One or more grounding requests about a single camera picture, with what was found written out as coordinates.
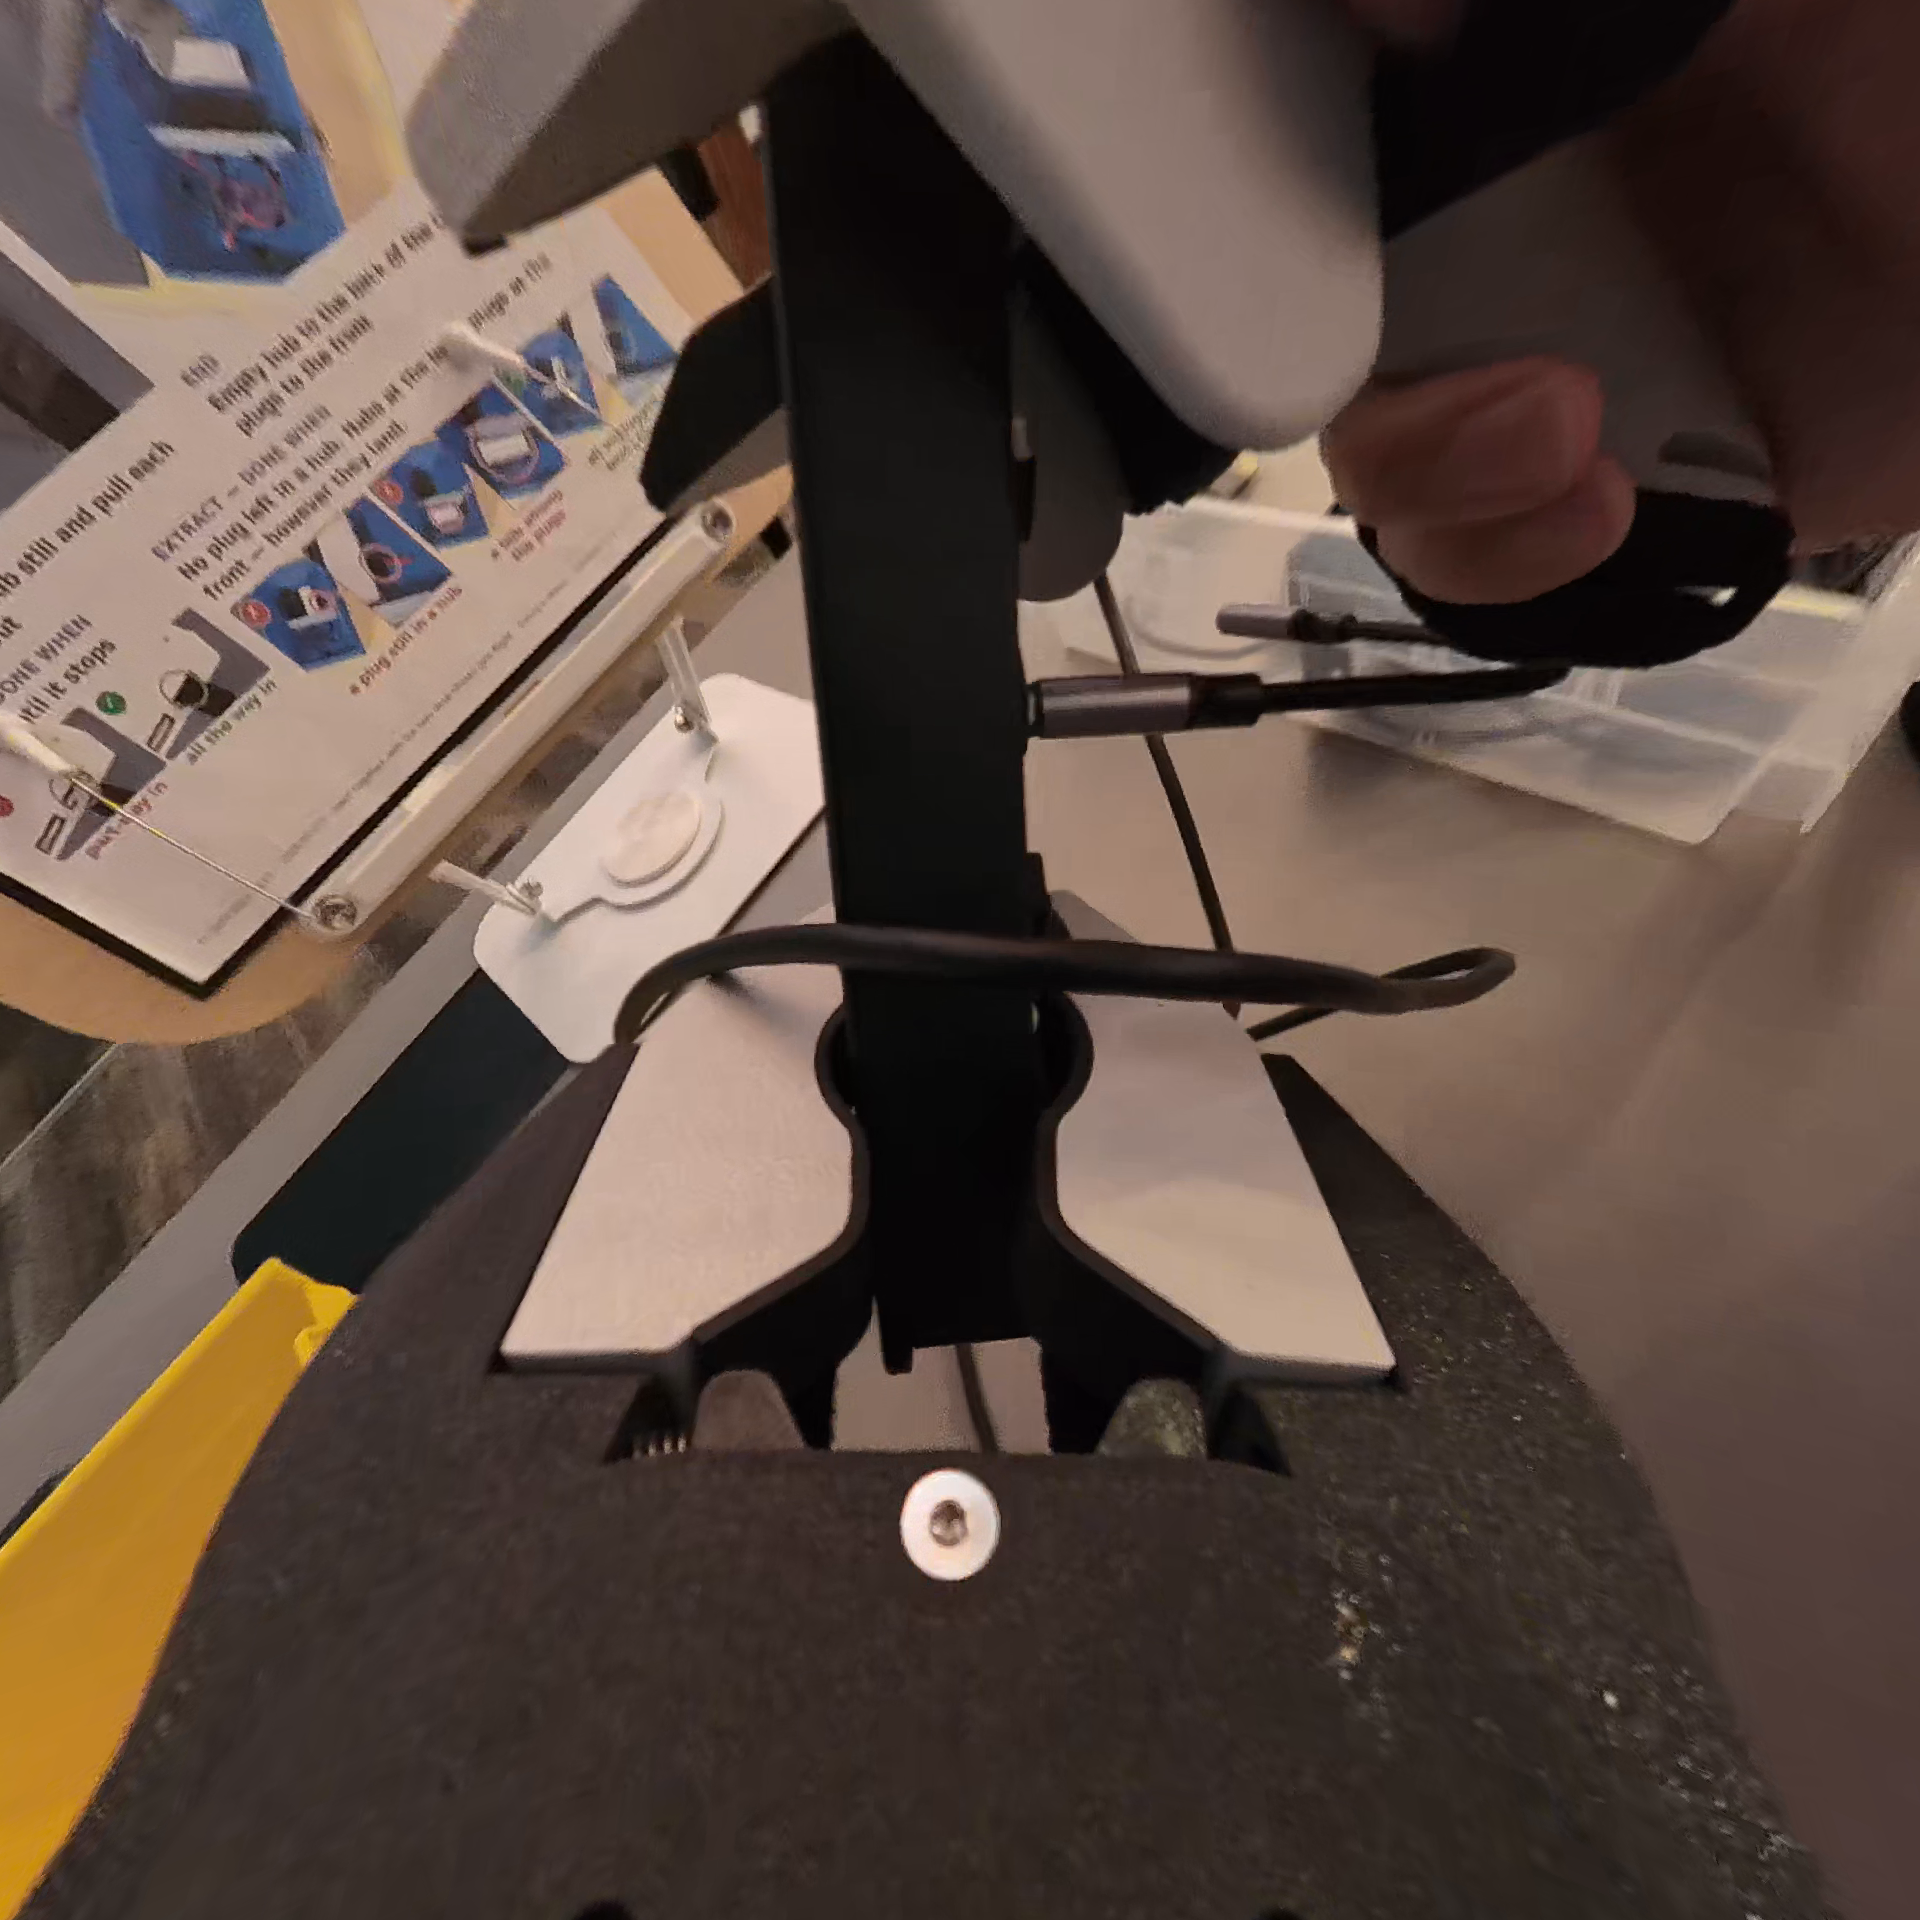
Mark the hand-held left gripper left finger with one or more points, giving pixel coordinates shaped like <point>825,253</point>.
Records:
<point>677,1201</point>

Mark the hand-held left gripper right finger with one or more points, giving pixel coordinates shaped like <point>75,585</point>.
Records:
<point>1217,1201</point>

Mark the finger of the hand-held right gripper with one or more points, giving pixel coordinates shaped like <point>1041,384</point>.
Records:
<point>602,93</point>
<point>1140,180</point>

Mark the clear plastic bin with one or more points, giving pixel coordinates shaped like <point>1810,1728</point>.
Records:
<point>1620,720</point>

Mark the yellow plastic bin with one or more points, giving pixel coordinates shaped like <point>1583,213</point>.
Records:
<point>123,1534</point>

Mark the person's right hand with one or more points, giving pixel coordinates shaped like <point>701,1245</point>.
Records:
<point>1772,302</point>

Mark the black flat desk pad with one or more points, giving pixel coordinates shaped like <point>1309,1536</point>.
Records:
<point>388,1141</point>

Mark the white stand base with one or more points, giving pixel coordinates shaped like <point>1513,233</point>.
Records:
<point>660,870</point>

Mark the instruction sheet on stand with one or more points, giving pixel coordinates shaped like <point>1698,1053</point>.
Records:
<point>179,1006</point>

